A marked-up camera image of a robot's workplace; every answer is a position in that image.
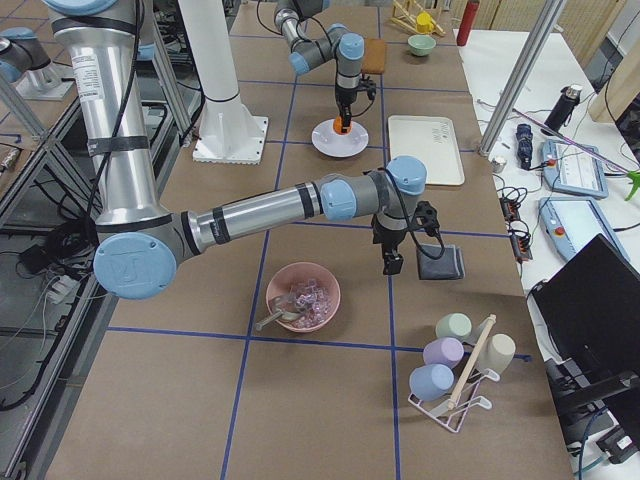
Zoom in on clear ice cubes in bowl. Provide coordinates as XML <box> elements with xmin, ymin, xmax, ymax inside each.
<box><xmin>289</xmin><ymin>278</ymin><xmax>332</xmax><ymax>329</ymax></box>

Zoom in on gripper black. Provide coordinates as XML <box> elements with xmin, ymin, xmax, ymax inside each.
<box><xmin>334</xmin><ymin>84</ymin><xmax>359</xmax><ymax>133</ymax></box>
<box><xmin>371</xmin><ymin>213</ymin><xmax>408</xmax><ymax>276</ymax></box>

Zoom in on blue cup on rack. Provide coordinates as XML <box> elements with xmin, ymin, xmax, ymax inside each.
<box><xmin>409</xmin><ymin>364</ymin><xmax>454</xmax><ymax>401</ymax></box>

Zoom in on yellow cup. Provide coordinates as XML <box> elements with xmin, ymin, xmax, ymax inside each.
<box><xmin>415</xmin><ymin>12</ymin><xmax>436</xmax><ymax>34</ymax></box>

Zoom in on green cup on rack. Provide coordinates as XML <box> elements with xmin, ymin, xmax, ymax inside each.
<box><xmin>435</xmin><ymin>312</ymin><xmax>472</xmax><ymax>342</ymax></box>

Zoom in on aluminium frame post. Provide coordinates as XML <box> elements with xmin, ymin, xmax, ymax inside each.
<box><xmin>478</xmin><ymin>0</ymin><xmax>567</xmax><ymax>157</ymax></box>

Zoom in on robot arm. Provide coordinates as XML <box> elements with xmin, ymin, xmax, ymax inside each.
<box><xmin>43</xmin><ymin>1</ymin><xmax>435</xmax><ymax>300</ymax></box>
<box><xmin>274</xmin><ymin>1</ymin><xmax>375</xmax><ymax>135</ymax></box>

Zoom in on metal scoop in bowl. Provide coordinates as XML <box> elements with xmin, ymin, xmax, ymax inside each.
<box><xmin>255</xmin><ymin>294</ymin><xmax>302</xmax><ymax>331</ymax></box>

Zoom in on red bottle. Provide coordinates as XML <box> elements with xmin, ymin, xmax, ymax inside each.
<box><xmin>456</xmin><ymin>0</ymin><xmax>480</xmax><ymax>47</ymax></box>

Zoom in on beige cup on rack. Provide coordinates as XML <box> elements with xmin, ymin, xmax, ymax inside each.
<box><xmin>484</xmin><ymin>333</ymin><xmax>516</xmax><ymax>374</ymax></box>

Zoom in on orange mandarin fruit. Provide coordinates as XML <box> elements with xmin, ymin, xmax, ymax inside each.
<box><xmin>333</xmin><ymin>116</ymin><xmax>352</xmax><ymax>135</ymax></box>

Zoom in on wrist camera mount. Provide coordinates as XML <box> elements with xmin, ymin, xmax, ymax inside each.
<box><xmin>359</xmin><ymin>76</ymin><xmax>377</xmax><ymax>102</ymax></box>
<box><xmin>414</xmin><ymin>200</ymin><xmax>441</xmax><ymax>238</ymax></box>

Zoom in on far teach pendant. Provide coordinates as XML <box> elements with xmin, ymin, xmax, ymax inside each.
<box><xmin>541</xmin><ymin>140</ymin><xmax>609</xmax><ymax>199</ymax></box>

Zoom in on teach pendant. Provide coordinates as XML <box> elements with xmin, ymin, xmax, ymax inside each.
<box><xmin>538</xmin><ymin>196</ymin><xmax>629</xmax><ymax>261</ymax></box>
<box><xmin>541</xmin><ymin>140</ymin><xmax>609</xmax><ymax>199</ymax></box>

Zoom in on black laptop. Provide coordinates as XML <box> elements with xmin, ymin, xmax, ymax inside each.
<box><xmin>532</xmin><ymin>234</ymin><xmax>639</xmax><ymax>399</ymax></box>

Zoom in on folded dark blue umbrella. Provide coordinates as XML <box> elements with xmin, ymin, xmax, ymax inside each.
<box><xmin>516</xmin><ymin>123</ymin><xmax>533</xmax><ymax>170</ymax></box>

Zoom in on folded grey cloth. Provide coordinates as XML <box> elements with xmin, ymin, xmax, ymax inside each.
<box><xmin>416</xmin><ymin>244</ymin><xmax>465</xmax><ymax>280</ymax></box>

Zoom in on white round plate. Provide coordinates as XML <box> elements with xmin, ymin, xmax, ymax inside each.
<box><xmin>312</xmin><ymin>120</ymin><xmax>369</xmax><ymax>158</ymax></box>

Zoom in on wooden mug rack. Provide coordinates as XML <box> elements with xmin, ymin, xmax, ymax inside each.
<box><xmin>390</xmin><ymin>0</ymin><xmax>446</xmax><ymax>37</ymax></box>

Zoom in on cream bear print tray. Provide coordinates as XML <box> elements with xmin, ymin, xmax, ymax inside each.
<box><xmin>387</xmin><ymin>115</ymin><xmax>465</xmax><ymax>186</ymax></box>

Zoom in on black thermos bottle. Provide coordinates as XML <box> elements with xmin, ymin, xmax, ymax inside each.
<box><xmin>542</xmin><ymin>84</ymin><xmax>583</xmax><ymax>135</ymax></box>

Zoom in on green bowl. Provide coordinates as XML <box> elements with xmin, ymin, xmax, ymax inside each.
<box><xmin>407</xmin><ymin>34</ymin><xmax>437</xmax><ymax>57</ymax></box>

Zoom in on pink bowl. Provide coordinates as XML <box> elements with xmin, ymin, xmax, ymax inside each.
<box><xmin>265</xmin><ymin>262</ymin><xmax>341</xmax><ymax>333</ymax></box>

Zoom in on wooden cutting board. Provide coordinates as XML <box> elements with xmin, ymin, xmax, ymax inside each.
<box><xmin>361</xmin><ymin>38</ymin><xmax>387</xmax><ymax>75</ymax></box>

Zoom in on white wire cup rack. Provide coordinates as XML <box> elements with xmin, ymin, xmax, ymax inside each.
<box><xmin>408</xmin><ymin>346</ymin><xmax>500</xmax><ymax>433</ymax></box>

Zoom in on near teach pendant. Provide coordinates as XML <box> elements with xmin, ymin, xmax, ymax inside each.
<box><xmin>538</xmin><ymin>196</ymin><xmax>629</xmax><ymax>261</ymax></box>

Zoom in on lilac cup on rack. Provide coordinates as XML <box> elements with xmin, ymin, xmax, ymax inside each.
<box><xmin>422</xmin><ymin>337</ymin><xmax>464</xmax><ymax>369</ymax></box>

